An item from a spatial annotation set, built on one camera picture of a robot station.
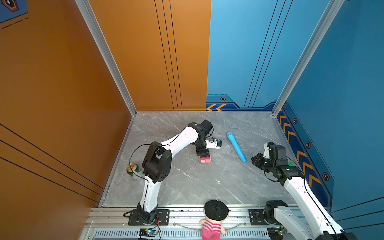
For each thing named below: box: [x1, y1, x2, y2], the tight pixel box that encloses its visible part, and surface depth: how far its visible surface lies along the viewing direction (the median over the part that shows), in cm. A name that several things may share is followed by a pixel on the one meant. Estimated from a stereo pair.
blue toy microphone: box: [226, 131, 247, 163], surface depth 101 cm
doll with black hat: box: [199, 200, 230, 240], surface depth 69 cm
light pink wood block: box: [200, 157, 211, 163], surface depth 91 cm
